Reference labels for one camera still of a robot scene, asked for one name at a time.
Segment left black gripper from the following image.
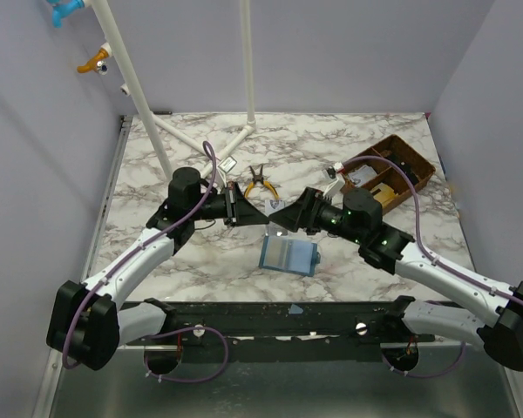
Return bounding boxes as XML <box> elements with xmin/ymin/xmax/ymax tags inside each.
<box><xmin>190</xmin><ymin>181</ymin><xmax>270</xmax><ymax>228</ymax></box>

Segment white blue credit card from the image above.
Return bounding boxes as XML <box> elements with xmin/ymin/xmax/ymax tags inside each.
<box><xmin>264</xmin><ymin>199</ymin><xmax>286</xmax><ymax>216</ymax></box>

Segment blue card holder wallet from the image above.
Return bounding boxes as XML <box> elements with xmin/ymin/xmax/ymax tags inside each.
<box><xmin>259</xmin><ymin>236</ymin><xmax>321</xmax><ymax>277</ymax></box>

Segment gold VIP credit card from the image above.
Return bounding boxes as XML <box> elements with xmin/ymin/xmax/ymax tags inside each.
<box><xmin>370</xmin><ymin>185</ymin><xmax>397</xmax><ymax>205</ymax></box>

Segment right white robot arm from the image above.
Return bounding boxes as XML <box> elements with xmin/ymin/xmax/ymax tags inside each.
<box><xmin>269</xmin><ymin>187</ymin><xmax>523</xmax><ymax>372</ymax></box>

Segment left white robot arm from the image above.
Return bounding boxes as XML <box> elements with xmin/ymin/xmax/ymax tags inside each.
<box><xmin>46</xmin><ymin>167</ymin><xmax>269</xmax><ymax>370</ymax></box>

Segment white packets in basket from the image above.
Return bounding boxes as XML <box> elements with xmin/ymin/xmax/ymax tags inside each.
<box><xmin>348</xmin><ymin>165</ymin><xmax>377</xmax><ymax>187</ymax></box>

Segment brown woven basket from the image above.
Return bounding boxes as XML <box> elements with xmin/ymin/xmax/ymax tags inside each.
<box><xmin>340</xmin><ymin>135</ymin><xmax>436</xmax><ymax>214</ymax></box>

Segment black item in basket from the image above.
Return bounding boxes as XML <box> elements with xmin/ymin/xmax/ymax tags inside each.
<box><xmin>388</xmin><ymin>153</ymin><xmax>419</xmax><ymax>186</ymax></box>

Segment orange brass tap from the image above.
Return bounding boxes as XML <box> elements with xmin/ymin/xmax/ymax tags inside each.
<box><xmin>77</xmin><ymin>43</ymin><xmax>112</xmax><ymax>75</ymax></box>

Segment yellow handled pliers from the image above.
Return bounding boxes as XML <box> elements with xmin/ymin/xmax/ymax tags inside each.
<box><xmin>243</xmin><ymin>164</ymin><xmax>280</xmax><ymax>199</ymax></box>

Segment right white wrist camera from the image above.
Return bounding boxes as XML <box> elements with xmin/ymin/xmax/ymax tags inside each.
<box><xmin>323</xmin><ymin>162</ymin><xmax>345</xmax><ymax>199</ymax></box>

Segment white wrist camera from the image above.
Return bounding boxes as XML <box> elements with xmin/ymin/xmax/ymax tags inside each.
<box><xmin>323</xmin><ymin>162</ymin><xmax>345</xmax><ymax>199</ymax></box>
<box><xmin>216</xmin><ymin>156</ymin><xmax>237</xmax><ymax>185</ymax></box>

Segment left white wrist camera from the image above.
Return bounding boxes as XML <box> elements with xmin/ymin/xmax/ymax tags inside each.
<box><xmin>216</xmin><ymin>156</ymin><xmax>237</xmax><ymax>185</ymax></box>

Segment white PVC pipe frame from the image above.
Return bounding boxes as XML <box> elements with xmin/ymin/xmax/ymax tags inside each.
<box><xmin>87</xmin><ymin>1</ymin><xmax>256</xmax><ymax>176</ymax></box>

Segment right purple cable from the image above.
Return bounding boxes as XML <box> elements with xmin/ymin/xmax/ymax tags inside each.
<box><xmin>339</xmin><ymin>155</ymin><xmax>523</xmax><ymax>379</ymax></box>

